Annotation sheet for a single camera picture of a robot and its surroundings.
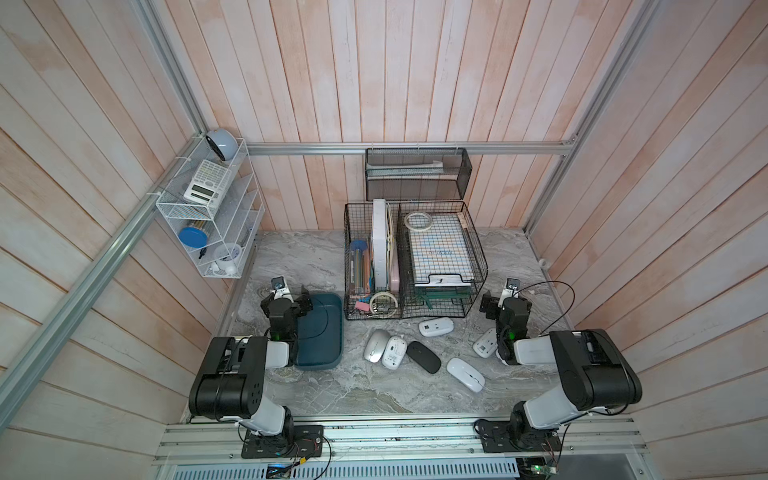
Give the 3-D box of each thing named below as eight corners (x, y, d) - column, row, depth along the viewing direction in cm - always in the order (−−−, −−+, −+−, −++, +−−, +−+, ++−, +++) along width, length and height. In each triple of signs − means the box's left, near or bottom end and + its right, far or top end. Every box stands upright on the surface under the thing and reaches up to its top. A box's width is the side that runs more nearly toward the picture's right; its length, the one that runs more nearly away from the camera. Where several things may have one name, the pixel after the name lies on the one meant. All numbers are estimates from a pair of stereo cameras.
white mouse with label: (379, 365, 88) (379, 361, 85) (389, 338, 93) (389, 333, 91) (398, 373, 86) (399, 369, 84) (408, 344, 92) (409, 340, 89)
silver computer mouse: (360, 358, 89) (360, 355, 88) (373, 329, 95) (373, 325, 94) (379, 365, 88) (379, 363, 86) (391, 336, 94) (391, 332, 92)
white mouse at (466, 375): (442, 369, 87) (444, 367, 85) (450, 357, 89) (452, 354, 87) (478, 395, 82) (481, 393, 80) (486, 382, 85) (488, 379, 83)
